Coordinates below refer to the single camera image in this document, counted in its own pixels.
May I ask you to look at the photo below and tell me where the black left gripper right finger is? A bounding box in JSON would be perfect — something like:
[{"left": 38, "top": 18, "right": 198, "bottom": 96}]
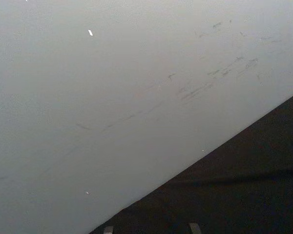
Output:
[{"left": 188, "top": 222, "right": 203, "bottom": 234}]

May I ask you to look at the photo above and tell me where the black table cloth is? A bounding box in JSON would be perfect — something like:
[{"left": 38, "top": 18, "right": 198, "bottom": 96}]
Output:
[{"left": 89, "top": 89, "right": 293, "bottom": 234}]

